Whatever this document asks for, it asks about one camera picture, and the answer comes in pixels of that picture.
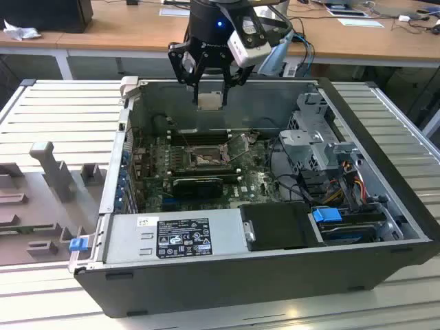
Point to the wooden desk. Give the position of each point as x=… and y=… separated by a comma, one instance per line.
x=137, y=31

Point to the silver metal disk bay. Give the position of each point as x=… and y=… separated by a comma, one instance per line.
x=309, y=144

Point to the blue disk carrier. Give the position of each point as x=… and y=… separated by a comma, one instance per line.
x=326, y=216

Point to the black box on desk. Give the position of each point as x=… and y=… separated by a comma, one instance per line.
x=41, y=13

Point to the metal CPU socket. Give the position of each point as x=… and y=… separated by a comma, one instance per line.
x=206, y=158

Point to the pale paper sheet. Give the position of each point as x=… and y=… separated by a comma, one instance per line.
x=175, y=12
x=361, y=22

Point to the blue case latch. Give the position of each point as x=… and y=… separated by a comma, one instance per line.
x=78, y=245

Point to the silver square CPU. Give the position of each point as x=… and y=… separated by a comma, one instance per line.
x=210, y=102

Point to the black RAM slot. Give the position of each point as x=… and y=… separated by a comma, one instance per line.
x=199, y=134
x=206, y=176
x=206, y=179
x=199, y=131
x=199, y=140
x=206, y=172
x=199, y=137
x=206, y=168

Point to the silver power supply box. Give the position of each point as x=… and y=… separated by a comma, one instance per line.
x=127, y=237

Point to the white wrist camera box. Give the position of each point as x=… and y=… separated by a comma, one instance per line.
x=245, y=51

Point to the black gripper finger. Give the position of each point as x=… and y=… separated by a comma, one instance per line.
x=225, y=94
x=196, y=87

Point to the green motherboard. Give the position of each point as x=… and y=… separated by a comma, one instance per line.
x=254, y=187

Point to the grey parts rack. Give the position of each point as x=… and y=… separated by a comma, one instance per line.
x=38, y=206

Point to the black plastic shroud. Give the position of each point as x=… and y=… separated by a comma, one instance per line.
x=278, y=227

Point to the crumpled white paper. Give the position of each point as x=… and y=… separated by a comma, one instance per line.
x=20, y=32

